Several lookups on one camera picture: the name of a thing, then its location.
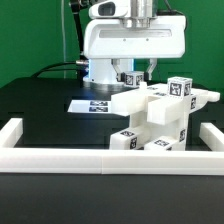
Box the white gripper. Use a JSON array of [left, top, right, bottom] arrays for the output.
[[84, 0, 186, 82]]

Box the white tagged cube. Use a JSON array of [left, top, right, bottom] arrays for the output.
[[168, 76, 192, 98], [124, 71, 144, 88]]

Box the white chair back frame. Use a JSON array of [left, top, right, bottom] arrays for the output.
[[111, 82, 220, 124]]

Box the white chair seat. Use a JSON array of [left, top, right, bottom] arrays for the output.
[[129, 112, 189, 151]]

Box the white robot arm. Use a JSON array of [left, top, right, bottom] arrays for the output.
[[70, 0, 187, 89]]

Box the white flat tag board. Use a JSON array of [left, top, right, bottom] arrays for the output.
[[68, 100, 111, 114]]

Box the black raised platform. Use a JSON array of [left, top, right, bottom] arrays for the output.
[[0, 77, 224, 121]]

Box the white U-shaped boundary fence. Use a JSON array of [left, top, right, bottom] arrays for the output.
[[0, 118, 224, 176]]

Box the black cable bundle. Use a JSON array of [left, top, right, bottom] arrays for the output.
[[31, 60, 88, 80]]

